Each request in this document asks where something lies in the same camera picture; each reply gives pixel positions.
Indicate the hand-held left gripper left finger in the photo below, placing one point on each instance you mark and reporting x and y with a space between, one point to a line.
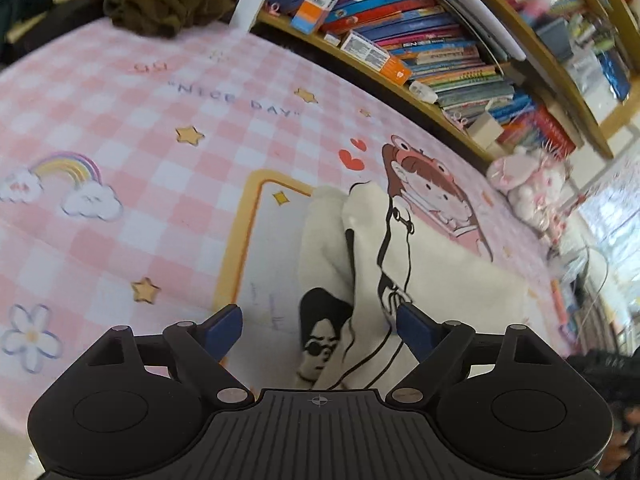
225 327

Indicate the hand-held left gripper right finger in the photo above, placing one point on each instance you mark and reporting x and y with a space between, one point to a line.
415 330

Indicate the cream printed t-shirt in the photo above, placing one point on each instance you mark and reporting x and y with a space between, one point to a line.
440 270

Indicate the pink white plush bunny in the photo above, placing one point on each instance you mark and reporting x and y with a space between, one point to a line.
530 190

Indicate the small beige box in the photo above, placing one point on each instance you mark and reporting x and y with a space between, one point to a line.
497 149

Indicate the beige pen holder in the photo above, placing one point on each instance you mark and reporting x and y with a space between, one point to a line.
484 127

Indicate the white power adapter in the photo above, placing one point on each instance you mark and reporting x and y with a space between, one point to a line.
424 91

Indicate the wooden bookshelf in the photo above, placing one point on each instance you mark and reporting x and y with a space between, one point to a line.
380 82

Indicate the flat white orange box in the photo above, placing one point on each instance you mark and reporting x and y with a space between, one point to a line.
375 57

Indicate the row of colourful books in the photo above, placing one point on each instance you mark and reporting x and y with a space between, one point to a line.
450 55

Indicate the white tablet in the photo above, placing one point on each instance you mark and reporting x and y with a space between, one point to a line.
482 15

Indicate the small pink clip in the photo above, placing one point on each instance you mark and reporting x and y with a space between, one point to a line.
275 8

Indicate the brown velvet cloth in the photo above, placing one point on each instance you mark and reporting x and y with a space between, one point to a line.
170 2

